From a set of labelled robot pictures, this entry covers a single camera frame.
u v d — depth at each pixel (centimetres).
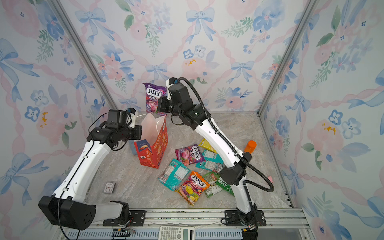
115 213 63
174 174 86
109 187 82
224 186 82
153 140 72
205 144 99
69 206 37
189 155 95
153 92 69
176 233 69
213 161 91
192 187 81
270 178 86
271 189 43
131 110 67
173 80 60
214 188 82
